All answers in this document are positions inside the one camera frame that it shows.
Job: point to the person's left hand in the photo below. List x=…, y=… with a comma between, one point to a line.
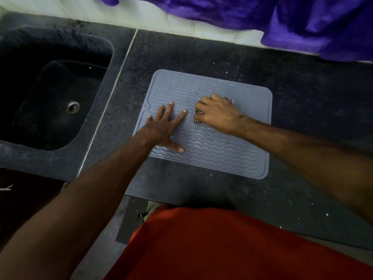
x=161, y=129

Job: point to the person's right hand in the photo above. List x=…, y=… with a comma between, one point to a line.
x=220, y=113

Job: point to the black white checkered cloth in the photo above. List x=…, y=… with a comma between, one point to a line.
x=198, y=121

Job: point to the grey ribbed silicone mat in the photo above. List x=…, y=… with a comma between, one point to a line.
x=221, y=154

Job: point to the person's left forearm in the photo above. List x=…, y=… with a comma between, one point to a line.
x=67, y=207

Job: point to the person's right forearm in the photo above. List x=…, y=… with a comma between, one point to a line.
x=314, y=163

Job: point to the person's red garment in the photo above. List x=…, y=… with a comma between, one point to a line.
x=227, y=250

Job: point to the olive green cloth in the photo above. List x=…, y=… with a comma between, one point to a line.
x=151, y=207

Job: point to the metal sink drain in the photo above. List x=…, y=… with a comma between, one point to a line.
x=72, y=107

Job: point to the purple cloth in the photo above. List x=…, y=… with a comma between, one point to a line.
x=247, y=11

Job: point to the black stone sink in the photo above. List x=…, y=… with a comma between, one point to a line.
x=46, y=96

